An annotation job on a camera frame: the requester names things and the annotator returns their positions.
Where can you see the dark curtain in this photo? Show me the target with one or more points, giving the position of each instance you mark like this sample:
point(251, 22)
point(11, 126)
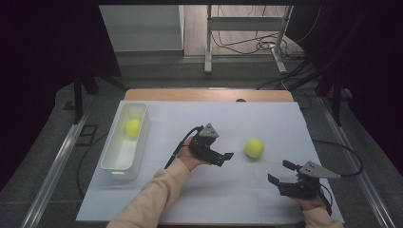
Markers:
point(38, 63)
point(370, 63)

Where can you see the person's right hand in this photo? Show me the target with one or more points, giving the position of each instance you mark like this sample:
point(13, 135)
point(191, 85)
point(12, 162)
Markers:
point(309, 203)

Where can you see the wooden table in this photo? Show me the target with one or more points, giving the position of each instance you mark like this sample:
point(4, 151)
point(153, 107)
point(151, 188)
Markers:
point(206, 95)

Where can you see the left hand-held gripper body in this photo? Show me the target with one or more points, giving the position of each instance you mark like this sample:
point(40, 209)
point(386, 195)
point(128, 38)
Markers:
point(202, 144)

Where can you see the grey metal stand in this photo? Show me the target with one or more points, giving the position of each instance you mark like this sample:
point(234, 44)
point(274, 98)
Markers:
point(244, 23)

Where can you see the white paper sheet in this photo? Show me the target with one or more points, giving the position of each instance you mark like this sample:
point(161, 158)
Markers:
point(221, 120)

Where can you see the yellow tennis ball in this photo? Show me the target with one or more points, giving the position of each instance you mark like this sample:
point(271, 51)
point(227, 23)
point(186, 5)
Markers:
point(133, 127)
point(254, 148)

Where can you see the aluminium rail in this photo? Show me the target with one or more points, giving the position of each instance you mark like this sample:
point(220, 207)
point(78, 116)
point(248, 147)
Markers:
point(358, 177)
point(52, 177)

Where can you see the black stand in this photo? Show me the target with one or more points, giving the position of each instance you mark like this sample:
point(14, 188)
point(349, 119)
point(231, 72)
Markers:
point(336, 101)
point(78, 101)

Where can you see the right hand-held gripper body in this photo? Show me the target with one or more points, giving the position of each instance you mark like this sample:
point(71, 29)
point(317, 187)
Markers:
point(301, 189)

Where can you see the person's left hand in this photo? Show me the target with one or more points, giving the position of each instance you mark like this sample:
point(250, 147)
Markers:
point(188, 158)

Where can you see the white cabinet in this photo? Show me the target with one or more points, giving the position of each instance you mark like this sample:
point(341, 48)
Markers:
point(142, 28)

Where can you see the white plastic bin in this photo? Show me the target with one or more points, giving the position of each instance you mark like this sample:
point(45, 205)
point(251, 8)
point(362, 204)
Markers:
point(122, 155)

